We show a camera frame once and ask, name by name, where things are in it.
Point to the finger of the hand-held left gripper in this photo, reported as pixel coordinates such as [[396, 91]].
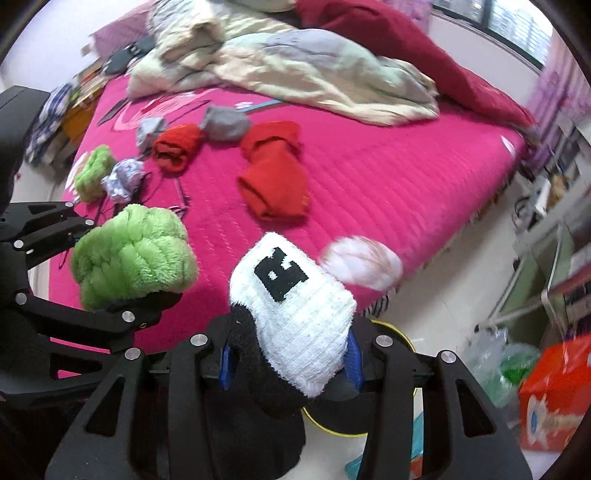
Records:
[[51, 221], [124, 316]]

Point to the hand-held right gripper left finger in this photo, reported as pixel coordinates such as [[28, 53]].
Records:
[[225, 365]]

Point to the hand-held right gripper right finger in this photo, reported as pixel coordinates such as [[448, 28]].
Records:
[[353, 360]]

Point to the green fuzzy sock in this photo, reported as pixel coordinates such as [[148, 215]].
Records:
[[94, 173], [131, 254]]

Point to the white and black sock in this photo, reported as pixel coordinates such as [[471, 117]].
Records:
[[295, 314]]

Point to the blue white striped cloth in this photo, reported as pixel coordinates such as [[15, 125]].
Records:
[[51, 122]]

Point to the cluttered bedside table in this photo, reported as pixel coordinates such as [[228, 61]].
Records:
[[85, 104]]

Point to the yellow rimmed bin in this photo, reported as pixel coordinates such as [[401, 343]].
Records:
[[318, 427]]

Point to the crumpled lilac sock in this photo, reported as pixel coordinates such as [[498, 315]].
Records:
[[123, 179]]

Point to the white pink fluffy ball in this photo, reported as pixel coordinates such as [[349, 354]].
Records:
[[362, 269]]

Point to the teal plastic bag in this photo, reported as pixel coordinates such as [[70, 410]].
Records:
[[418, 438]]

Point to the small grey sock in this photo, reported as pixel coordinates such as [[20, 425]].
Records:
[[150, 130]]

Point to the black bag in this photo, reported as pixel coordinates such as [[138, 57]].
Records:
[[124, 57]]

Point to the clear plastic bags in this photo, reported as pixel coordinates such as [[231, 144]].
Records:
[[489, 369]]

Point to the purple pillow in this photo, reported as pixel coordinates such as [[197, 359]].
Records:
[[117, 34]]

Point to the small red sock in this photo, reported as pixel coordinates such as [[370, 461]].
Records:
[[178, 147]]

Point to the pink quilted bed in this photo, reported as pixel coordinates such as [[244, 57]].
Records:
[[392, 175]]

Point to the white green desk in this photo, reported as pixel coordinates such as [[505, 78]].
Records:
[[531, 281]]

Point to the large red sock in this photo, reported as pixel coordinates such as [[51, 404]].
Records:
[[272, 175]]

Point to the orange cardboard box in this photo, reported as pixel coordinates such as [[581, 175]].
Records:
[[554, 397]]

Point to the cream green quilt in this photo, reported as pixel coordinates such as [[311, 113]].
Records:
[[286, 64]]

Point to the white cluttered shelf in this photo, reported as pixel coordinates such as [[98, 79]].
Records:
[[561, 166]]

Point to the dark red blanket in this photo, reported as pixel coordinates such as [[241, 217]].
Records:
[[415, 50]]

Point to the purple curtain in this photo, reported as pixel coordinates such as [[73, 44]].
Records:
[[556, 87]]

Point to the window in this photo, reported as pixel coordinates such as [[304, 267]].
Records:
[[508, 27]]

